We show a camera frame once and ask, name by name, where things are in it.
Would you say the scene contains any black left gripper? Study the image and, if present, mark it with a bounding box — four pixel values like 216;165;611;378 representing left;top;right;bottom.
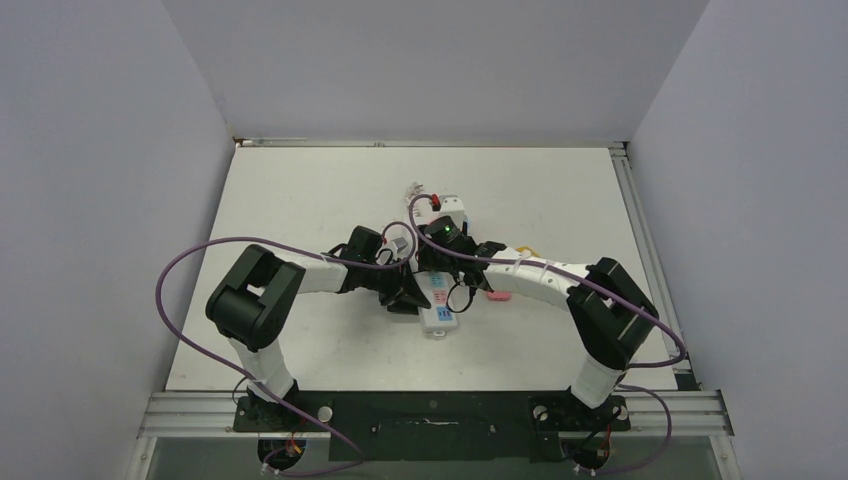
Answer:
360;257;429;314

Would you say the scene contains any white power strip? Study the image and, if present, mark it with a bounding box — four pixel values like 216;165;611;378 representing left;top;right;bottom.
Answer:
413;272;459;339

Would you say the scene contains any pink square plug adapter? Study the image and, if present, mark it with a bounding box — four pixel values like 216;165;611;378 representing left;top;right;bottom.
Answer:
486;291;512;302

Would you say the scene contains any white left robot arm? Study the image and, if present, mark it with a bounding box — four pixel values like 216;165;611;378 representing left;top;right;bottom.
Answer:
205;226;432;430

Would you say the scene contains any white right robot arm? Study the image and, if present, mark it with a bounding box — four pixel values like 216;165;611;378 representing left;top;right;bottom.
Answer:
417;216;657;428

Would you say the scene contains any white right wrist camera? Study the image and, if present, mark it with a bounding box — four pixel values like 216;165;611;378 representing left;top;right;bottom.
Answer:
430;194;467;227

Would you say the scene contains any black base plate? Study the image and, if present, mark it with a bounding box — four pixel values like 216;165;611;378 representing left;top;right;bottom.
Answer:
232;391;631;462

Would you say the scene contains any aluminium frame rail back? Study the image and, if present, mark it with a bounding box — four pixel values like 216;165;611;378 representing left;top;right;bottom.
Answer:
233;138;626;150

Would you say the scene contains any aluminium frame rail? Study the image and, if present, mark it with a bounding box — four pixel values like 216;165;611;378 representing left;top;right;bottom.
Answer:
233;138;626;150
609;142;733;437

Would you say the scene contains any aluminium frame rail right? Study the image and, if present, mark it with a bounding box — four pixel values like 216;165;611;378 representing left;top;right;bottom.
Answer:
609;142;733;437

